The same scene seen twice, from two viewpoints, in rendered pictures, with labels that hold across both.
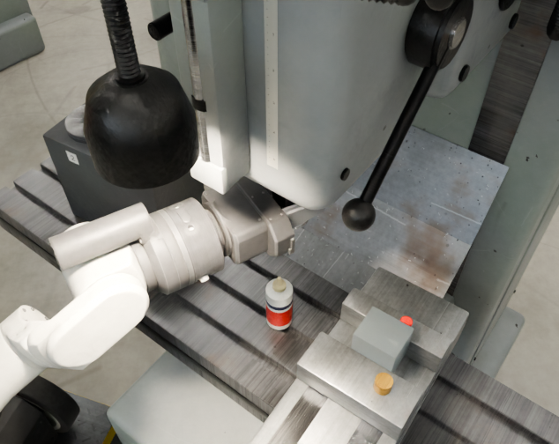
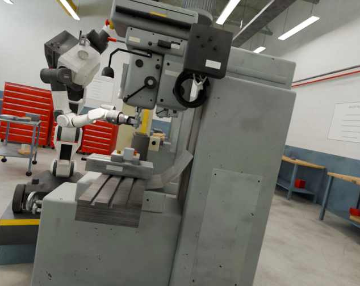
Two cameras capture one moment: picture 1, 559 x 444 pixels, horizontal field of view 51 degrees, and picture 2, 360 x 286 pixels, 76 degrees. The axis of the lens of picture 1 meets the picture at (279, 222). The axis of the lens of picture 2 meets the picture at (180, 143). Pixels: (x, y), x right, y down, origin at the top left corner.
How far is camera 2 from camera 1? 1.34 m
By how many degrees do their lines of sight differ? 58
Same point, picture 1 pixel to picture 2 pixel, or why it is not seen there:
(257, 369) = not seen: hidden behind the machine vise
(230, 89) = (123, 81)
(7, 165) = not seen: hidden behind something
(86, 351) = (92, 116)
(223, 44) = (124, 74)
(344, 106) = (129, 81)
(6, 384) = (82, 117)
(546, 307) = not seen: outside the picture
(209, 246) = (116, 113)
